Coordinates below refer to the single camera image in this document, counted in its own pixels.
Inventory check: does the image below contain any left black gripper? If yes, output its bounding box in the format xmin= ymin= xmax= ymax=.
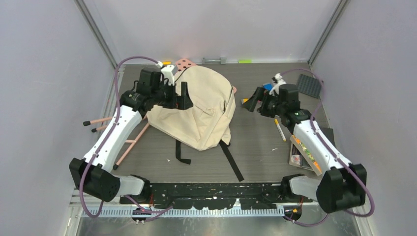
xmin=151 ymin=80 xmax=192 ymax=110

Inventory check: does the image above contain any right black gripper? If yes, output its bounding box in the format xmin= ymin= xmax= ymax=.
xmin=242 ymin=87 xmax=285 ymax=119

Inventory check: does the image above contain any cream canvas backpack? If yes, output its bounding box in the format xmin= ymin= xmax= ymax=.
xmin=147 ymin=66 xmax=244 ymax=181

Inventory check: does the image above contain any orange treehouse book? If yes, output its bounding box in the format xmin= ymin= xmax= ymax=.
xmin=290 ymin=135 xmax=322 ymax=176

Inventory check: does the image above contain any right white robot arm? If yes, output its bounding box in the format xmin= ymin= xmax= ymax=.
xmin=243 ymin=84 xmax=367 ymax=213

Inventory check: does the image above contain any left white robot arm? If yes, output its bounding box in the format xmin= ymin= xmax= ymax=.
xmin=69 ymin=65 xmax=193 ymax=204

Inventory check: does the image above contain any blue eraser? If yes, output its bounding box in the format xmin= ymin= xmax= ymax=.
xmin=263 ymin=83 xmax=273 ymax=91

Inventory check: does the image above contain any yellow capped white marker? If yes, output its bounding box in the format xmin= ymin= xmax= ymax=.
xmin=274 ymin=118 xmax=287 ymax=142

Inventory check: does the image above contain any pink music stand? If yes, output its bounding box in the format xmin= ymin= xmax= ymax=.
xmin=83 ymin=58 xmax=197 ymax=171

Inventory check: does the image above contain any green tape piece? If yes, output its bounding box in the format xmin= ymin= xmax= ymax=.
xmin=238 ymin=59 xmax=252 ymax=63

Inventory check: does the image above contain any dark grey studded plate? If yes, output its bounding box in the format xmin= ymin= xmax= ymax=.
xmin=297 ymin=74 xmax=322 ymax=99

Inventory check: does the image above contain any floral cover small book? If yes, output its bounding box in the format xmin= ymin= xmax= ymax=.
xmin=289 ymin=144 xmax=313 ymax=171

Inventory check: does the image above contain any black moon sixpence book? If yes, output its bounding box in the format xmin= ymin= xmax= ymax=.
xmin=296 ymin=124 xmax=337 ymax=174

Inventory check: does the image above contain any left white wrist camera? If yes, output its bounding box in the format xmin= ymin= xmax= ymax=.
xmin=155 ymin=61 xmax=178 ymax=84

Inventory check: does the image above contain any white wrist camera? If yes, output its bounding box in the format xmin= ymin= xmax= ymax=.
xmin=269 ymin=73 xmax=286 ymax=96
xmin=155 ymin=61 xmax=178 ymax=84

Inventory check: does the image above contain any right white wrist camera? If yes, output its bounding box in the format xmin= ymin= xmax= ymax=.
xmin=269 ymin=73 xmax=286 ymax=96

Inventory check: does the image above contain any metal wall bracket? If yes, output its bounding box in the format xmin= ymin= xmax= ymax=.
xmin=202 ymin=57 xmax=227 ymax=64

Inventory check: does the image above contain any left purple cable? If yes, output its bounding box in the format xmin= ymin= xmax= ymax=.
xmin=79 ymin=56 xmax=164 ymax=219

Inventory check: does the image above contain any purple cable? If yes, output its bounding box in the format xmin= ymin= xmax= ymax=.
xmin=79 ymin=56 xmax=164 ymax=219
xmin=280 ymin=68 xmax=376 ymax=218

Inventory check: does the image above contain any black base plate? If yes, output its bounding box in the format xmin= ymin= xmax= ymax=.
xmin=133 ymin=182 xmax=312 ymax=210

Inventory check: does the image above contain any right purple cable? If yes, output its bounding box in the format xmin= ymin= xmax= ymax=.
xmin=280 ymin=68 xmax=376 ymax=218

